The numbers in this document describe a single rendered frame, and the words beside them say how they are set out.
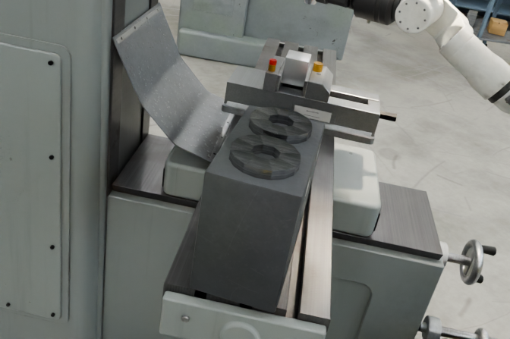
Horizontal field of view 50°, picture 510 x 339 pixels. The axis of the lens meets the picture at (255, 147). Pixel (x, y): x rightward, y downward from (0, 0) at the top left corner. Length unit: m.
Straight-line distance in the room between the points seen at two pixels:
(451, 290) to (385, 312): 1.09
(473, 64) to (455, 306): 1.48
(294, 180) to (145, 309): 0.91
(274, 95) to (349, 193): 0.28
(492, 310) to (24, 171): 1.87
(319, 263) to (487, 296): 1.74
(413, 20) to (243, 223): 0.55
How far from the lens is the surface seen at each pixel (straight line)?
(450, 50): 1.09
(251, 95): 1.23
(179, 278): 0.77
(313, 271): 0.83
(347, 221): 1.25
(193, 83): 1.43
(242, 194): 0.65
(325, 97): 1.20
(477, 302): 2.48
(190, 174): 1.23
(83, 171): 1.25
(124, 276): 1.45
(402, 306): 1.39
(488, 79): 1.08
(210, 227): 0.69
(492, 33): 5.66
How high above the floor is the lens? 1.46
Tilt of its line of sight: 28 degrees down
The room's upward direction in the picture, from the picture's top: 10 degrees clockwise
